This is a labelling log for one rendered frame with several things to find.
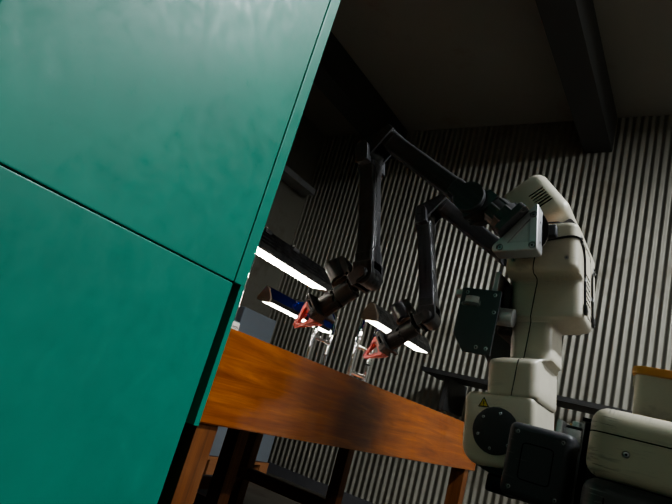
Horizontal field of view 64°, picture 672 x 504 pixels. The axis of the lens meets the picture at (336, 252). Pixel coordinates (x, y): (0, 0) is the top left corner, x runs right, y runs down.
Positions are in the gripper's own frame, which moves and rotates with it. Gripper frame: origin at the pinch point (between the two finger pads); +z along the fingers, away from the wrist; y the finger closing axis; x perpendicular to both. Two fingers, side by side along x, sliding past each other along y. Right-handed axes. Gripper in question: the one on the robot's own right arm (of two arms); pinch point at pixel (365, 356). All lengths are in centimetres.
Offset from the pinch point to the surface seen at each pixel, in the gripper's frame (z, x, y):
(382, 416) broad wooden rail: 0.8, 21.8, 4.8
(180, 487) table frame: 16, 39, 78
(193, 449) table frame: 12, 34, 78
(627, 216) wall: -142, -100, -244
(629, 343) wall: -90, -22, -244
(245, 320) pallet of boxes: 118, -129, -130
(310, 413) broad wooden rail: 4, 25, 44
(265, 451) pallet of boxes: 171, -63, -195
